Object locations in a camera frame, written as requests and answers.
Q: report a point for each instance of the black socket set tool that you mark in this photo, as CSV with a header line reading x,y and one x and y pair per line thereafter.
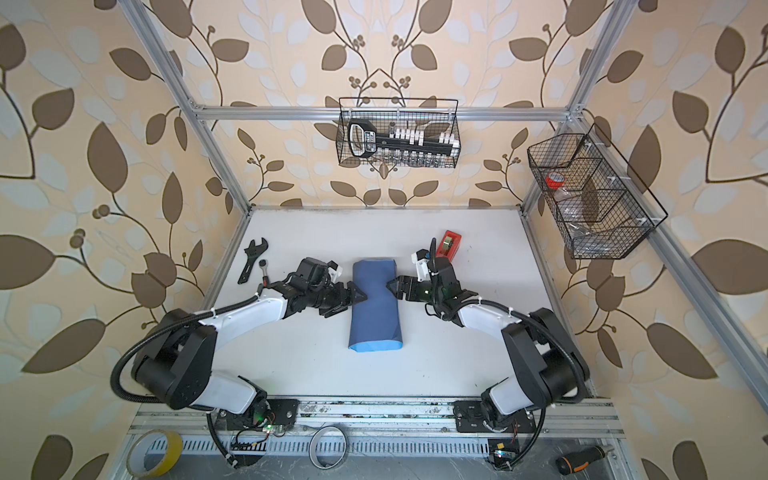
x,y
365,141

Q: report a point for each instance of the red white object in basket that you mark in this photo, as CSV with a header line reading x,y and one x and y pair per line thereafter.
x,y
554,180

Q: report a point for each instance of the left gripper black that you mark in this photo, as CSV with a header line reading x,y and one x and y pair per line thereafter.
x,y
343,300

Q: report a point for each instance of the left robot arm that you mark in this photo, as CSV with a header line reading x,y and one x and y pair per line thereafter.
x,y
173,365

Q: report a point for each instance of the back wire basket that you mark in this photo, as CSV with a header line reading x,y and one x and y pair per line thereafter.
x,y
432,114

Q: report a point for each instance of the light blue wrapping paper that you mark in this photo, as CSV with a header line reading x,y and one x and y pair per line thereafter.
x,y
375,323

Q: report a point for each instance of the wire basket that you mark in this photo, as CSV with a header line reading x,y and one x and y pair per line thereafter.
x,y
605,208
432,114

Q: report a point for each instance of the right wire basket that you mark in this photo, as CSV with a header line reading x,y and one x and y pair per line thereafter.
x,y
605,208

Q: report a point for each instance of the orange black screwdriver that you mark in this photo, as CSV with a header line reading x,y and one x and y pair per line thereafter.
x,y
575,462

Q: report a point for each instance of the red tape dispenser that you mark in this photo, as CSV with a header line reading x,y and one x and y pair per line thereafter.
x,y
449,245

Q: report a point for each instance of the yellow tape roll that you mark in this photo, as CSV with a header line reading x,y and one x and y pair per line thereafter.
x,y
154,454

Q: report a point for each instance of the black adjustable wrench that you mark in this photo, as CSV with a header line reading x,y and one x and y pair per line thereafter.
x,y
253,252

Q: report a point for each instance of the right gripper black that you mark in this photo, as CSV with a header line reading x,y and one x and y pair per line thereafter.
x,y
405,280

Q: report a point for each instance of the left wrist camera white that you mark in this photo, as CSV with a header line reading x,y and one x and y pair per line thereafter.
x,y
333,270

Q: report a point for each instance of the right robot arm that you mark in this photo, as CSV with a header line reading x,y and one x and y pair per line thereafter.
x,y
547,367

